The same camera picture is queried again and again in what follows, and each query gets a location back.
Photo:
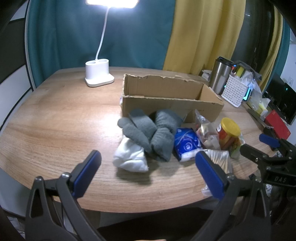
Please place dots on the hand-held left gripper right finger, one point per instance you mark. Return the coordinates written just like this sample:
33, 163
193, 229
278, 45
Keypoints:
209, 173

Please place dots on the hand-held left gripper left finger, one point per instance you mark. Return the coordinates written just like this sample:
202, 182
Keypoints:
86, 171

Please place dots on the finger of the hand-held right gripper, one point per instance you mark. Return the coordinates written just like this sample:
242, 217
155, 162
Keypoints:
268, 139
251, 151

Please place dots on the yellow snack packet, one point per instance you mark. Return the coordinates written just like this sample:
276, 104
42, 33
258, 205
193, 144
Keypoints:
235, 150

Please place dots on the cotton swab pack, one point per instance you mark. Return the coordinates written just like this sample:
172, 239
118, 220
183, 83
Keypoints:
219, 157

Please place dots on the yellow lid jar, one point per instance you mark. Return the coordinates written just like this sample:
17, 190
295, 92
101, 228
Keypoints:
227, 126

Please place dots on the clear snack bag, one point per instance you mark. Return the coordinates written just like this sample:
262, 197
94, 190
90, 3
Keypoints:
208, 136

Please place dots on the blue tissue packet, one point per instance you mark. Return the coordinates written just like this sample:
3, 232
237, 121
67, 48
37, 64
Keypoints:
185, 143

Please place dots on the white socks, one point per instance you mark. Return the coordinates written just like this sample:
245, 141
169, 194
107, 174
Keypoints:
129, 157

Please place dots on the cardboard box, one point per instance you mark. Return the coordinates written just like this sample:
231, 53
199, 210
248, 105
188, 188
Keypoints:
161, 105

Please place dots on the red box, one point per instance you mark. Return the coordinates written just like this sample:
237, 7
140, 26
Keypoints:
277, 125

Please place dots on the black monitor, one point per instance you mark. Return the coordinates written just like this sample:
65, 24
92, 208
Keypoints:
279, 97

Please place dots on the cyan lit gadget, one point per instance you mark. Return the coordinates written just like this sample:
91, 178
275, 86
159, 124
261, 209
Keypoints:
247, 94

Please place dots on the white perforated basket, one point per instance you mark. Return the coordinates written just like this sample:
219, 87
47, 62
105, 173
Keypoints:
233, 90

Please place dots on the clear plastic bag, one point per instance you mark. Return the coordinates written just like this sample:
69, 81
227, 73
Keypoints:
251, 78

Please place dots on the yellow sponge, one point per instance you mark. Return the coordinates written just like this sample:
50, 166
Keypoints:
240, 71

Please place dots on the steel tumbler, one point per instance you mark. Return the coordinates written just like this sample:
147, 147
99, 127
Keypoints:
218, 76

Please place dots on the stack of papers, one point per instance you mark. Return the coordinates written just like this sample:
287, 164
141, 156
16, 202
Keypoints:
205, 74

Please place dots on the narrow yellow curtain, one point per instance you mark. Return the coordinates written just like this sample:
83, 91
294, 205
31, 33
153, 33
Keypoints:
274, 46

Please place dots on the narrow teal curtain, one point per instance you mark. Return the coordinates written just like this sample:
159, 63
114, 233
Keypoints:
285, 46

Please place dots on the white desk lamp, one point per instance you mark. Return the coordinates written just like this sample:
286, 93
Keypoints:
97, 71

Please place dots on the wide yellow curtain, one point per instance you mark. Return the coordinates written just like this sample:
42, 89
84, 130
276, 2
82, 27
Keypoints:
201, 34

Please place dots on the wide teal curtain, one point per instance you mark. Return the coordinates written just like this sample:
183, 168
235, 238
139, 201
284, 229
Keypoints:
57, 34

